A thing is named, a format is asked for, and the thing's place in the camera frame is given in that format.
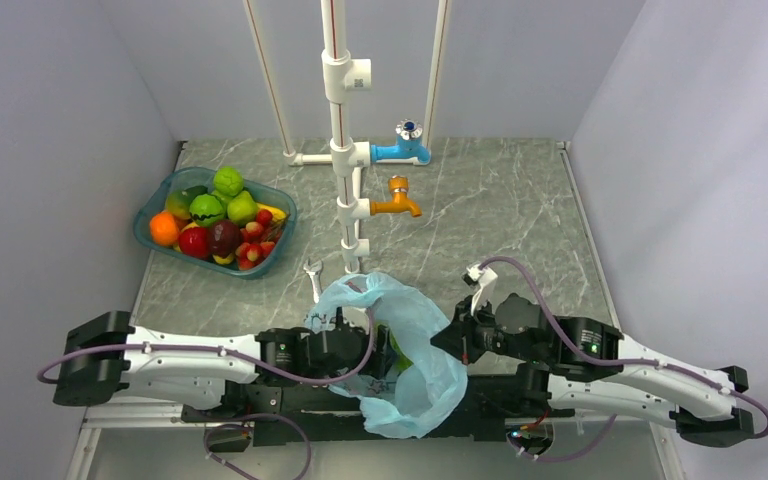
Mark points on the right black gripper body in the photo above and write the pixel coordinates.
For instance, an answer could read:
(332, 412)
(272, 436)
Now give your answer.
(477, 333)

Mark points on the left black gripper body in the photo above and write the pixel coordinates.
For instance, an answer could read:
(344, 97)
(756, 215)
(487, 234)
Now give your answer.
(377, 363)

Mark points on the fake green grapes bunch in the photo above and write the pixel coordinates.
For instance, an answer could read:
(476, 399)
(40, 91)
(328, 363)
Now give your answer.
(401, 362)

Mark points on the light blue plastic bag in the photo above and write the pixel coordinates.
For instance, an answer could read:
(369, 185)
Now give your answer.
(409, 402)

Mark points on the fake dark red fruit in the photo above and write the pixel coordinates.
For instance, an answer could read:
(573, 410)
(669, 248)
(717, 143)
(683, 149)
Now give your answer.
(224, 237)

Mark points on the fake orange fruit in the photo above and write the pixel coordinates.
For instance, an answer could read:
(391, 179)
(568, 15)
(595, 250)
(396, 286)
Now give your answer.
(164, 229)

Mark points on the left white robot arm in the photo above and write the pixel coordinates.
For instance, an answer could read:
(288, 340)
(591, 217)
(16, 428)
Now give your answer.
(107, 358)

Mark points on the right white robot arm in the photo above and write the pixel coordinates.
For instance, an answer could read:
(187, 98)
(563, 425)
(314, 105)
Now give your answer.
(611, 373)

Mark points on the fake strawberries bunch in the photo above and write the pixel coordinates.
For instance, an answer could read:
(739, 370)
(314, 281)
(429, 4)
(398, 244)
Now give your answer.
(258, 242)

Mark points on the fake yellow mango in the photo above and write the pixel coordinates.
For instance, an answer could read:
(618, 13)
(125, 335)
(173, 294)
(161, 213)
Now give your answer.
(223, 260)

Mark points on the fake yellow banana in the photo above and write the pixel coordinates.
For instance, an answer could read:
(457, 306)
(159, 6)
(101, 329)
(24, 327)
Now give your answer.
(270, 214)

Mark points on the fake green pear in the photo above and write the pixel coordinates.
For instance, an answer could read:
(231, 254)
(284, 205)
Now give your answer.
(242, 209)

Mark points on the fake red apple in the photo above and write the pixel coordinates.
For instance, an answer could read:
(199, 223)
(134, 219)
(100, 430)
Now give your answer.
(194, 242)

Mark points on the fake green red mango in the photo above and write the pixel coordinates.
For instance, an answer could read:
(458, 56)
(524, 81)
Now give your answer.
(178, 204)

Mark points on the silver combination wrench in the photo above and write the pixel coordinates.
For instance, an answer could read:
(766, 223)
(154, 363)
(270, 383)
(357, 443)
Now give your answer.
(313, 270)

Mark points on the orange plastic faucet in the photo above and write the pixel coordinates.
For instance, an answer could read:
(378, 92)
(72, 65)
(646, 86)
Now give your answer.
(399, 202)

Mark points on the blue plastic faucet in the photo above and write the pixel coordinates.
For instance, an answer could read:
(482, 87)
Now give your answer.
(409, 147)

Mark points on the teal plastic fruit basket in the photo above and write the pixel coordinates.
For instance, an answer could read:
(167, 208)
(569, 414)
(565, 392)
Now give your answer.
(198, 180)

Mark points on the white pvc pipe stand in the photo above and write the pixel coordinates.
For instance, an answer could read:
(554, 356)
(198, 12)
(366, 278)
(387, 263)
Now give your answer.
(343, 75)

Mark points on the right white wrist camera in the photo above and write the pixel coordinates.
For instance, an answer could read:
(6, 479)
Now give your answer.
(483, 280)

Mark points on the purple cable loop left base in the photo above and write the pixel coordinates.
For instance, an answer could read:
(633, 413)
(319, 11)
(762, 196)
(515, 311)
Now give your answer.
(255, 430)

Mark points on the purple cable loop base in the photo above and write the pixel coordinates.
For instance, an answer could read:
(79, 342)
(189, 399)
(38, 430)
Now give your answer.
(255, 430)
(536, 441)

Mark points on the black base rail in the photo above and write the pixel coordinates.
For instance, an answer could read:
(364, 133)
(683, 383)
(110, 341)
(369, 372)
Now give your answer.
(278, 407)

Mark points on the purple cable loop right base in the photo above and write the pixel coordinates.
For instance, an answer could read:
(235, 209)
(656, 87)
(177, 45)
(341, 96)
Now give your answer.
(536, 441)

